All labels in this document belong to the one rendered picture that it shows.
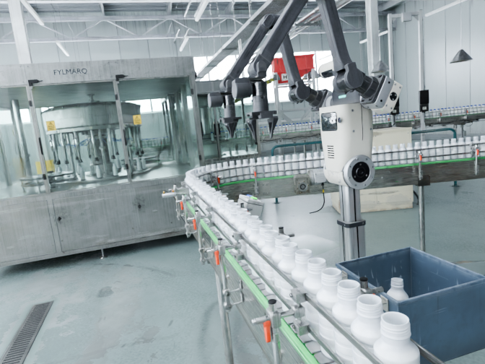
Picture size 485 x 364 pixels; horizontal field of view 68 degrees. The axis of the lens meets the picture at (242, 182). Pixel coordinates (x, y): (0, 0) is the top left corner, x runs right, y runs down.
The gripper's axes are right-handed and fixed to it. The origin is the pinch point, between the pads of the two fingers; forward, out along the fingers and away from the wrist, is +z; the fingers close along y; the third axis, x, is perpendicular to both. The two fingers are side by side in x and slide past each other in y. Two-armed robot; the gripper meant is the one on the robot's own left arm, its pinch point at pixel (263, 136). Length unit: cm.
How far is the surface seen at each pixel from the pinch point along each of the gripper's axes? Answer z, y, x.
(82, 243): 116, -123, 330
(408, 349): 28, -13, -90
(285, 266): 28, -16, -54
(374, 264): 48, 31, -22
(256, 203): 30.2, 3.2, 24.7
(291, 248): 24, -14, -54
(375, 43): -223, 676, 847
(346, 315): 28, -15, -78
